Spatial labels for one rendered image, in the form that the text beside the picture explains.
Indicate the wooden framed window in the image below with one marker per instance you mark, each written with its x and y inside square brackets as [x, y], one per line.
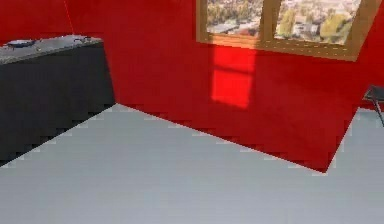
[266, 25]

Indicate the black chair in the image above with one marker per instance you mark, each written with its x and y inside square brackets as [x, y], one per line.
[374, 95]

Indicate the black counter with grey top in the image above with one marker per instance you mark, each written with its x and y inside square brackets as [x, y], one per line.
[50, 93]

